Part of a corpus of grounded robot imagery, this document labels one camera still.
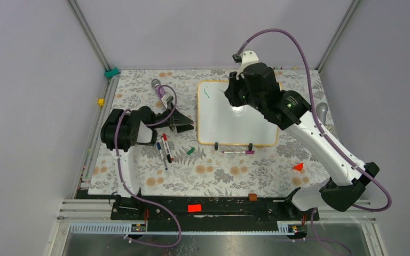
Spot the silver grey microphone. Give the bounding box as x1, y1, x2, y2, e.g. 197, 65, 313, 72
316, 102, 329, 125

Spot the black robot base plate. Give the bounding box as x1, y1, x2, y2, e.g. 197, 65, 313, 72
111, 196, 320, 231

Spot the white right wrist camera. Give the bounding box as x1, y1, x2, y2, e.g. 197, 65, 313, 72
236, 50, 259, 80

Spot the small brown wooden block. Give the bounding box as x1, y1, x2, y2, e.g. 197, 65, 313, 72
248, 193, 258, 202

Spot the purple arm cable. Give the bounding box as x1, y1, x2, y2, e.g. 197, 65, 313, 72
232, 28, 392, 213
114, 84, 183, 249

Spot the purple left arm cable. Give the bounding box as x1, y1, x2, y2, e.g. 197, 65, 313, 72
114, 84, 183, 249

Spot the small red triangular block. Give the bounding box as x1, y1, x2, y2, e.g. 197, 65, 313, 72
293, 163, 304, 172

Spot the red capped marker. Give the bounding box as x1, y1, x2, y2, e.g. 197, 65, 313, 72
161, 133, 174, 163

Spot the green marker cap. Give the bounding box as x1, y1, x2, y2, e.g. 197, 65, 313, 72
186, 147, 195, 155

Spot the teal corner clip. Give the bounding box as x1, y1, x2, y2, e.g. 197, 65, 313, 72
104, 68, 120, 79

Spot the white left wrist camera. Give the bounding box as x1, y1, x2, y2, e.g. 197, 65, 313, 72
161, 94, 174, 106

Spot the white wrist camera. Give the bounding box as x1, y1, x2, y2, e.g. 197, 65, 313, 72
236, 50, 259, 80
161, 94, 174, 106

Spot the red tape label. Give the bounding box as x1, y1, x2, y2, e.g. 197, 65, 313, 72
187, 204, 202, 213

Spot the floral patterned table mat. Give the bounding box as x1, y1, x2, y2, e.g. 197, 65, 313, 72
88, 69, 351, 198

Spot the yellow framed whiteboard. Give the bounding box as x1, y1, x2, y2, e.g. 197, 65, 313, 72
196, 81, 279, 147

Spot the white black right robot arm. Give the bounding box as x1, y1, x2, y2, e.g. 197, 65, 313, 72
224, 62, 380, 220

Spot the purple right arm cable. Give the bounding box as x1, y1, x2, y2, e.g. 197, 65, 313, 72
232, 28, 392, 213

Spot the pink capped whiteboard marker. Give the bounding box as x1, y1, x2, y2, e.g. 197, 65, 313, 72
222, 150, 255, 155

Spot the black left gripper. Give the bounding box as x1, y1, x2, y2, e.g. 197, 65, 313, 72
150, 102, 193, 133

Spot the purple glitter microphone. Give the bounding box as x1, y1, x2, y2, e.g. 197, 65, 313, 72
151, 79, 167, 102

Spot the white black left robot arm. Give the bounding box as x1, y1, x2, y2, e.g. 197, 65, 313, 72
100, 105, 194, 219

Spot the blue capped marker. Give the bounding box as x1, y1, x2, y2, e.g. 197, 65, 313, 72
156, 142, 168, 171

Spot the grey slotted cable duct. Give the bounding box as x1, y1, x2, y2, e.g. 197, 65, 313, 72
69, 221, 307, 236

